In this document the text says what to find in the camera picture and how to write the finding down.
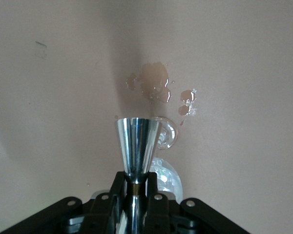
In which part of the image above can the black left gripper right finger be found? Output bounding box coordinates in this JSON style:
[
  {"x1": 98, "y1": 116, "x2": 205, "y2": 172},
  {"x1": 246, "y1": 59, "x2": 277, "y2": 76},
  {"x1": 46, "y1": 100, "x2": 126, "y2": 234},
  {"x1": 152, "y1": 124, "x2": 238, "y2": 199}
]
[{"x1": 144, "y1": 172, "x2": 250, "y2": 234}]

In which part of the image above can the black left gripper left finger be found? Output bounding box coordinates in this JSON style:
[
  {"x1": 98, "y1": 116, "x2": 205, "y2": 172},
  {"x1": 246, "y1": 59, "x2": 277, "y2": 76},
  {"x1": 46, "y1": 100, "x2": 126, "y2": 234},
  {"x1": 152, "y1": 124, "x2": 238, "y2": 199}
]
[{"x1": 0, "y1": 172, "x2": 126, "y2": 234}]

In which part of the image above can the steel double jigger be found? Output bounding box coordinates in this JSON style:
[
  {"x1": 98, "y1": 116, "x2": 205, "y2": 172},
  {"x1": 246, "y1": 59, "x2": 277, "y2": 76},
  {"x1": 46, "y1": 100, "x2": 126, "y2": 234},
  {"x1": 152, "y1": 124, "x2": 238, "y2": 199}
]
[{"x1": 115, "y1": 117, "x2": 162, "y2": 234}]

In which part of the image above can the clear wine glass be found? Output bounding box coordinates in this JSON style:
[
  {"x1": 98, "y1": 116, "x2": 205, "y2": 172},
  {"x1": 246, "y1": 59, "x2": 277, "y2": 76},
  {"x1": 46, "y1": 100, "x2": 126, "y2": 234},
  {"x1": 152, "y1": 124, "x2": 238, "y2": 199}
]
[{"x1": 150, "y1": 116, "x2": 184, "y2": 203}]

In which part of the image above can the brown table cover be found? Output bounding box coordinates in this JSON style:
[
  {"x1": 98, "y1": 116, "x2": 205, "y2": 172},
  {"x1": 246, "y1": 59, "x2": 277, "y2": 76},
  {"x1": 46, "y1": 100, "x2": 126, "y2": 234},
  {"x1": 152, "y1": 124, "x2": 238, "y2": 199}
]
[{"x1": 0, "y1": 0, "x2": 293, "y2": 234}]

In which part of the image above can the brown liquid spill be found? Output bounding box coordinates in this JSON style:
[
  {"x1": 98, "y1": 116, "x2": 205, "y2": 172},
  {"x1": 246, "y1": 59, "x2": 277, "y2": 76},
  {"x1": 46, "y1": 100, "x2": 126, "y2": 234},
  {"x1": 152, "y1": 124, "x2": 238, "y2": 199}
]
[{"x1": 126, "y1": 62, "x2": 198, "y2": 126}]

